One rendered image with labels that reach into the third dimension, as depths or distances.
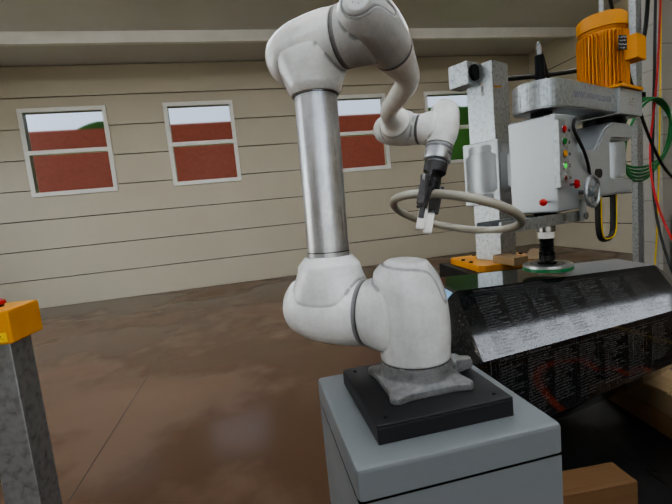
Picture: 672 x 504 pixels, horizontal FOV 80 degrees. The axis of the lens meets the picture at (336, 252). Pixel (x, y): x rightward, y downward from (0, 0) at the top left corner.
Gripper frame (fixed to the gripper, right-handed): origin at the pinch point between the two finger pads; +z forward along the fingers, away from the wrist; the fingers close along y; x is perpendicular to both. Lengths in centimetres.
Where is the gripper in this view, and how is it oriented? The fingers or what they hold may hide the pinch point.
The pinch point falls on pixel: (425, 221)
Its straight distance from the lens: 134.3
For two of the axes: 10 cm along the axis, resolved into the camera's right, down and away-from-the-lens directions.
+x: -7.7, -0.9, 6.3
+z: -2.0, 9.7, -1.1
